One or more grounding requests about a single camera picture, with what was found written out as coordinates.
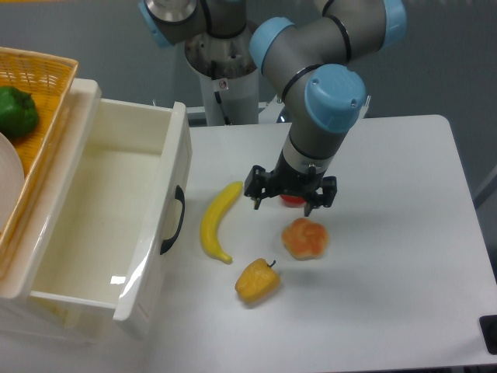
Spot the yellow toy bell pepper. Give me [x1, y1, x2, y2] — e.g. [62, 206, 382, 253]
[235, 258, 280, 304]

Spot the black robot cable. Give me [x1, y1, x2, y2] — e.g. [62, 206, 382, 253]
[210, 61, 234, 126]

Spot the yellow woven basket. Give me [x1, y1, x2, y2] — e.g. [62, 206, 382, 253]
[1, 47, 78, 276]

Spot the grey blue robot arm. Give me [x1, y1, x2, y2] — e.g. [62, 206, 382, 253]
[138, 1, 407, 213]

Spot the white drawer cabinet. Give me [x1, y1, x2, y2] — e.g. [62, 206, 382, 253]
[1, 78, 110, 342]

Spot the orange toy bread roll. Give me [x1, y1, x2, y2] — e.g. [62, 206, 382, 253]
[281, 218, 329, 260]

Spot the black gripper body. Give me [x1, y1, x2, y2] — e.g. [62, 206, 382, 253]
[272, 154, 325, 198]

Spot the yellow toy banana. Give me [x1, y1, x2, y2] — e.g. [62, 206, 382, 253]
[200, 181, 243, 264]

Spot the white plate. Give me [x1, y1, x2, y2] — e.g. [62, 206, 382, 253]
[0, 134, 25, 232]

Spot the red toy bell pepper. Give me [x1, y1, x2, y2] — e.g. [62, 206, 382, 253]
[280, 194, 305, 207]

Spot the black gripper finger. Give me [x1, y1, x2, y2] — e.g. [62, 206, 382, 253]
[303, 176, 337, 217]
[244, 165, 274, 210]

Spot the green toy bell pepper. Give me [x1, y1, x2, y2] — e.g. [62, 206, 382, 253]
[1, 85, 39, 139]

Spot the black object at edge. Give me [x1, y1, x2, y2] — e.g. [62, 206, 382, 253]
[479, 315, 497, 355]

